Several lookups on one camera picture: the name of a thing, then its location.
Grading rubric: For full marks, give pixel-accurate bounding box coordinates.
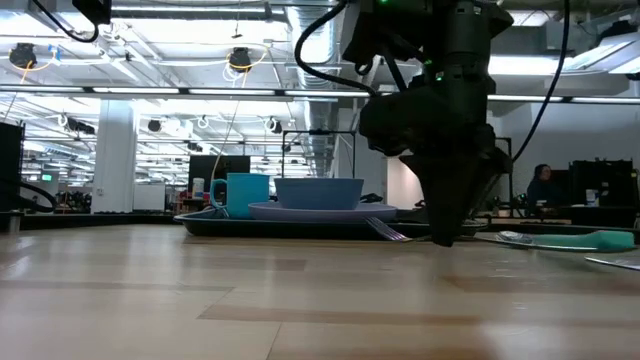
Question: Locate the dark green plastic tray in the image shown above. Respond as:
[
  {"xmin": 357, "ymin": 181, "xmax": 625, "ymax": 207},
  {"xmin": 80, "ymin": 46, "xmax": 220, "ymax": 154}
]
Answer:
[{"xmin": 173, "ymin": 207, "xmax": 487, "ymax": 241}]

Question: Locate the silver ventilation duct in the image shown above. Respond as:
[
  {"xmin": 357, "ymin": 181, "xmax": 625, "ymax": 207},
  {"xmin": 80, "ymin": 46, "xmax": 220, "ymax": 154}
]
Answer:
[{"xmin": 285, "ymin": 4, "xmax": 346, "ymax": 179}]

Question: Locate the white door panel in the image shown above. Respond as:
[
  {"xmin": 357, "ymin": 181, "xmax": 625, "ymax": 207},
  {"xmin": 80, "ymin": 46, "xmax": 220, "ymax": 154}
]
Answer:
[{"xmin": 385, "ymin": 157, "xmax": 424, "ymax": 211}]

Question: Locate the long ceiling light strip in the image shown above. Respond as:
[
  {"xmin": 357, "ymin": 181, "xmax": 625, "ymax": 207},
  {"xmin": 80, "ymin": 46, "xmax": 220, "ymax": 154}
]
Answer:
[{"xmin": 0, "ymin": 85, "xmax": 640, "ymax": 104}]

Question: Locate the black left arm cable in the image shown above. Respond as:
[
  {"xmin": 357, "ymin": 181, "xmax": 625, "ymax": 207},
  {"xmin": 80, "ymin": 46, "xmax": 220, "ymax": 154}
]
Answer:
[{"xmin": 28, "ymin": 0, "xmax": 102, "ymax": 45}]

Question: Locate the lilac round plate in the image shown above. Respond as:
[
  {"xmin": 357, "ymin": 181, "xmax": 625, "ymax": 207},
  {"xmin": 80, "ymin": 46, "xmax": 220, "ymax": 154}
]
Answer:
[{"xmin": 247, "ymin": 200, "xmax": 399, "ymax": 224}]

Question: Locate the black aluminium table frame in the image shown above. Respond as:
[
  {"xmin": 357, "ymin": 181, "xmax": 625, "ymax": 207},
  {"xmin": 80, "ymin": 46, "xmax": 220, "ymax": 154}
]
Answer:
[{"xmin": 0, "ymin": 212, "xmax": 640, "ymax": 246}]

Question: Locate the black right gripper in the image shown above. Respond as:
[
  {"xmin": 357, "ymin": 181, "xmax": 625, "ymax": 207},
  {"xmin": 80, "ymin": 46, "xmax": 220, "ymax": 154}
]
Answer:
[{"xmin": 358, "ymin": 74, "xmax": 514, "ymax": 249}]

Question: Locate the black gantry frame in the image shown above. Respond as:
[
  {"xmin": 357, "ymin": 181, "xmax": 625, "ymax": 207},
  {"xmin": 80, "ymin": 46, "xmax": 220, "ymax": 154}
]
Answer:
[{"xmin": 281, "ymin": 129, "xmax": 357, "ymax": 181}]

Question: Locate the blue bowl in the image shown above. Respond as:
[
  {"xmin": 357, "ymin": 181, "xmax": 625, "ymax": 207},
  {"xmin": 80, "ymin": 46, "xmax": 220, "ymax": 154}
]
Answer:
[{"xmin": 273, "ymin": 177, "xmax": 366, "ymax": 212}]

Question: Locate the black ceiling camera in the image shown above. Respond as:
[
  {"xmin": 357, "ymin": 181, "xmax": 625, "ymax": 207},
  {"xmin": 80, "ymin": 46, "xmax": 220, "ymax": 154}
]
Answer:
[
  {"xmin": 228, "ymin": 46, "xmax": 254, "ymax": 74},
  {"xmin": 8, "ymin": 42, "xmax": 39, "ymax": 69}
]

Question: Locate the black curved cable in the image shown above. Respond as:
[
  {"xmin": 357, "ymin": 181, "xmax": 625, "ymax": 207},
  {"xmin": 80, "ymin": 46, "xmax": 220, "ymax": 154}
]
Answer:
[{"xmin": 18, "ymin": 179, "xmax": 58, "ymax": 214}]

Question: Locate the teal mug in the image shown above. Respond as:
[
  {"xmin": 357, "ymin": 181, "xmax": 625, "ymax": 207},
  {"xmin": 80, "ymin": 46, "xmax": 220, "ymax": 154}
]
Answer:
[{"xmin": 208, "ymin": 172, "xmax": 271, "ymax": 220}]

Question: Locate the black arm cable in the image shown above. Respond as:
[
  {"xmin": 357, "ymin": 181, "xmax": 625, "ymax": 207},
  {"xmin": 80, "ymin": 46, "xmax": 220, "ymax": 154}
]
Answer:
[
  {"xmin": 28, "ymin": 0, "xmax": 102, "ymax": 45},
  {"xmin": 510, "ymin": 0, "xmax": 572, "ymax": 164}
]

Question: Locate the white pillar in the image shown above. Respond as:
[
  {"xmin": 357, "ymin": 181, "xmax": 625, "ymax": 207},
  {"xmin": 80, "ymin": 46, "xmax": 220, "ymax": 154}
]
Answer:
[{"xmin": 91, "ymin": 99, "xmax": 139, "ymax": 215}]

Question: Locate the fork with teal handle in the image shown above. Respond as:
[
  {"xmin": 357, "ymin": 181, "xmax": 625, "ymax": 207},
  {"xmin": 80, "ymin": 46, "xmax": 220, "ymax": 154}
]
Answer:
[{"xmin": 363, "ymin": 215, "xmax": 436, "ymax": 244}]

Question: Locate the black looped wrist cable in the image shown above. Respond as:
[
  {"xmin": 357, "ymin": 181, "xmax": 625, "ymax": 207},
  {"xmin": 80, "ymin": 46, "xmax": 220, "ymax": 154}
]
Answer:
[{"xmin": 293, "ymin": 0, "xmax": 379, "ymax": 97}]

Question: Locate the spoon with teal handle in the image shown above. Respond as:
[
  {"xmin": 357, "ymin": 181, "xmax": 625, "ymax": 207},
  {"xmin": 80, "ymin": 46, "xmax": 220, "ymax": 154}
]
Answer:
[{"xmin": 495, "ymin": 229, "xmax": 637, "ymax": 254}]

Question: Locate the black monitor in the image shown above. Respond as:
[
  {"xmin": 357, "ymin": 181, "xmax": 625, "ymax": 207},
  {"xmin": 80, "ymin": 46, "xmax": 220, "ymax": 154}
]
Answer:
[{"xmin": 188, "ymin": 154, "xmax": 252, "ymax": 194}]

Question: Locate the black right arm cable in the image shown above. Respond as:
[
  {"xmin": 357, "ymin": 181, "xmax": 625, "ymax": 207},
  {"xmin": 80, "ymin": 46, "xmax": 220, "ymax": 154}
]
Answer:
[{"xmin": 510, "ymin": 0, "xmax": 572, "ymax": 164}]

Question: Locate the black equipment cabinet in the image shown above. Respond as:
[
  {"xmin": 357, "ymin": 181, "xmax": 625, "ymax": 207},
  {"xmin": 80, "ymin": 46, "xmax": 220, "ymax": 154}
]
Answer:
[{"xmin": 564, "ymin": 158, "xmax": 640, "ymax": 229}]

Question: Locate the person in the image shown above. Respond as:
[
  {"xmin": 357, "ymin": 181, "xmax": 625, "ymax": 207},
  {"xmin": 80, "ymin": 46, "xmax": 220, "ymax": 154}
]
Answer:
[{"xmin": 525, "ymin": 163, "xmax": 565, "ymax": 212}]

